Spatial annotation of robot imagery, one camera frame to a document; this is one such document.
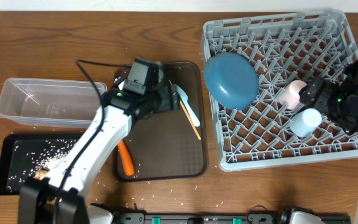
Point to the brown serving tray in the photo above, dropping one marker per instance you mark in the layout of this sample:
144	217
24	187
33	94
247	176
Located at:
166	146

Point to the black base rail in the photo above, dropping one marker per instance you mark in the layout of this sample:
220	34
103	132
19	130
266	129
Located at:
140	218

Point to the dark blue plate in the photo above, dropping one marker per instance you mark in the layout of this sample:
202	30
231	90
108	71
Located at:
231	80

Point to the brown pastry piece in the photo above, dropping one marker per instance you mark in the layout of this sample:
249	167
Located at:
40	174

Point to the grey plastic dishwasher rack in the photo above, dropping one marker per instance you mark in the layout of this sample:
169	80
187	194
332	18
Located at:
281	48

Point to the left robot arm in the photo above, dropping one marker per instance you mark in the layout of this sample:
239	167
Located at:
60	196

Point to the black plastic tray bin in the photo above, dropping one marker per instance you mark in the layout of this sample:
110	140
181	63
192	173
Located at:
7	151

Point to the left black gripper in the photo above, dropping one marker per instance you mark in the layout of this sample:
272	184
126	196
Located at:
173	98

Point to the white rice pile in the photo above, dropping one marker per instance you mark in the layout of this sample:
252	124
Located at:
32	155

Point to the clear plastic bin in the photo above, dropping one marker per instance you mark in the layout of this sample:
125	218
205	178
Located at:
51	103

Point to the orange carrot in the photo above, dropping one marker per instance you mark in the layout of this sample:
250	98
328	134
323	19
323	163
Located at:
126	159

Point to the light blue plastic knife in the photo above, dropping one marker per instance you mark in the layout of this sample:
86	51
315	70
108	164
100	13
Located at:
184	98

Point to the wooden chopstick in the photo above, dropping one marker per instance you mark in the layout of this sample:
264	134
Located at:
188	117

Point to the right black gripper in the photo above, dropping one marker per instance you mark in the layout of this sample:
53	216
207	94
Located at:
327	89

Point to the light blue cup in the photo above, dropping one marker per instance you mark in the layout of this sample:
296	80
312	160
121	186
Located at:
305	122

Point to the pink cup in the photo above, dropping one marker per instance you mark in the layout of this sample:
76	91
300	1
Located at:
291	94

